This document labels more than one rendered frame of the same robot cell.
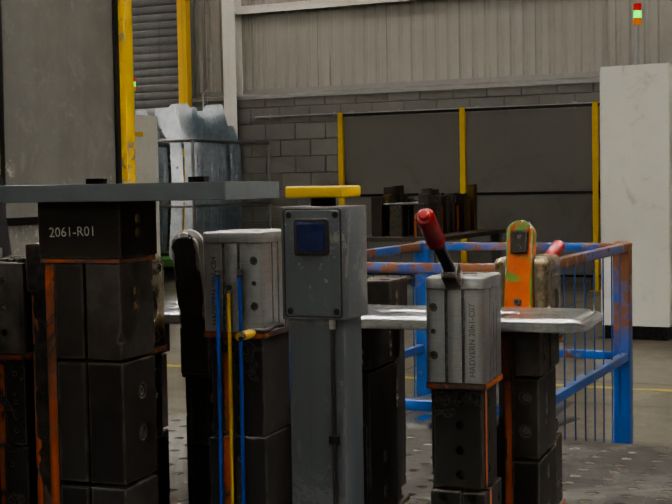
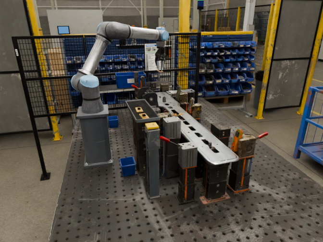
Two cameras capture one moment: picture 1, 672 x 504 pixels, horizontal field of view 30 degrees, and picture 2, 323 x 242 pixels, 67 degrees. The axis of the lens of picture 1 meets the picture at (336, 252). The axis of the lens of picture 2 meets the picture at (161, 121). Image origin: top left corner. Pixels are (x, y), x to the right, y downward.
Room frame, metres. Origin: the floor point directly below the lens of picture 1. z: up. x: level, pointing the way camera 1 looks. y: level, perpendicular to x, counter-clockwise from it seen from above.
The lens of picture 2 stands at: (0.58, -0.96, 1.67)
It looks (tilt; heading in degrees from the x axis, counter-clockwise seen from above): 22 degrees down; 53
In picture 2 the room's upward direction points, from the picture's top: straight up
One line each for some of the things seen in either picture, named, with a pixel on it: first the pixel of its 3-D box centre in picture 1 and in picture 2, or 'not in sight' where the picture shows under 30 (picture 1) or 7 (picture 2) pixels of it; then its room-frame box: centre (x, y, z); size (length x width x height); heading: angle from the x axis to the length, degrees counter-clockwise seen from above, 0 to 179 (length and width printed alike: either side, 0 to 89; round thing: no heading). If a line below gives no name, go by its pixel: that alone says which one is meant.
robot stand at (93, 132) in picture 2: not in sight; (96, 135); (1.17, 0.59, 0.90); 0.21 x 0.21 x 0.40; 66
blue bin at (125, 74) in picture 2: not in sight; (130, 79); (1.87, 1.27, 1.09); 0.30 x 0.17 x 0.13; 155
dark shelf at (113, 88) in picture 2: not in sight; (130, 87); (1.87, 1.27, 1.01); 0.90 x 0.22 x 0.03; 160
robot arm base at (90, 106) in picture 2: not in sight; (92, 102); (1.17, 0.59, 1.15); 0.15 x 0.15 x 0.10
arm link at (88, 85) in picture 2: not in sight; (89, 86); (1.17, 0.60, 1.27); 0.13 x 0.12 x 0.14; 93
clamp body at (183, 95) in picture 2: not in sight; (182, 110); (2.08, 0.67, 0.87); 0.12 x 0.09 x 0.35; 160
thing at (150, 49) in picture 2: not in sight; (154, 56); (2.19, 1.28, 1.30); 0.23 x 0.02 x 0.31; 160
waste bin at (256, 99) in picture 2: not in sight; (266, 90); (5.09, 1.51, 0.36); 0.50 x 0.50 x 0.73
